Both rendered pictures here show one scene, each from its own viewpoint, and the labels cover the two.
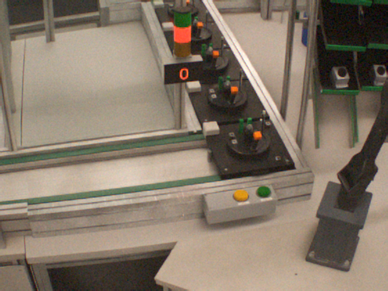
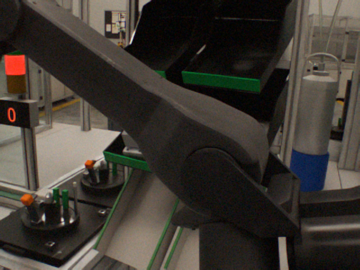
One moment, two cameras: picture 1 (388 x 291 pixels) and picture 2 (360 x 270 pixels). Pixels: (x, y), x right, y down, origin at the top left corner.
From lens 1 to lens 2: 1.57 m
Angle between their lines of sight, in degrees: 36
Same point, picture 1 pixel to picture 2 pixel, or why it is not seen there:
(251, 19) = not seen: hidden behind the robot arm
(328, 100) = (157, 192)
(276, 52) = not seen: hidden behind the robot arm
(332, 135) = (137, 244)
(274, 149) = (68, 236)
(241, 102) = (105, 187)
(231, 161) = (10, 226)
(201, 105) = (75, 180)
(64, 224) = not seen: outside the picture
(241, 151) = (25, 219)
